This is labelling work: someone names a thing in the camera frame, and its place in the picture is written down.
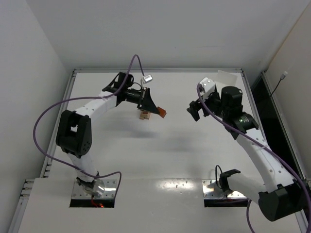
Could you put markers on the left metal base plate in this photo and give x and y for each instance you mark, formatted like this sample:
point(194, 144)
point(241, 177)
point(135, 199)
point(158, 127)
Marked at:
point(105, 189)

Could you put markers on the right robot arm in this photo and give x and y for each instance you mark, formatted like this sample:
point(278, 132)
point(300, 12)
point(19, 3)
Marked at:
point(282, 192)

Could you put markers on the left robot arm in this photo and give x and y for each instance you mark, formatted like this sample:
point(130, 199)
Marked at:
point(74, 135)

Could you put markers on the light long wood block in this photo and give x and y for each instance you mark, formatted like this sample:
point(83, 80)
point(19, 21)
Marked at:
point(147, 116)
point(141, 116)

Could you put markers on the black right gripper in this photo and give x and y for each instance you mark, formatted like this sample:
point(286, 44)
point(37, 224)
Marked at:
point(199, 107)

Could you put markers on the metal base plate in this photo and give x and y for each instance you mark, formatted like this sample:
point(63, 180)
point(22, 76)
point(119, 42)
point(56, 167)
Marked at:
point(105, 189)
point(212, 192)

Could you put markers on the white storage box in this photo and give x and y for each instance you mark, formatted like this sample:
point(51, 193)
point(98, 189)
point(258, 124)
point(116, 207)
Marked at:
point(226, 78)

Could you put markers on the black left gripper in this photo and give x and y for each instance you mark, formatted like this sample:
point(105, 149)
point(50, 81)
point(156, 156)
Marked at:
point(144, 98)

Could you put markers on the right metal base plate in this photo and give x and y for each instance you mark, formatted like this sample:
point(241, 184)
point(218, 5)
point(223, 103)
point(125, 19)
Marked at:
point(212, 192)

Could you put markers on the aluminium table frame rail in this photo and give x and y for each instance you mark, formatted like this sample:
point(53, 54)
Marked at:
point(151, 70)

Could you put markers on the dark brown wood cube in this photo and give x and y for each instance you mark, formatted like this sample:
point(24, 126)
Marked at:
point(161, 112)

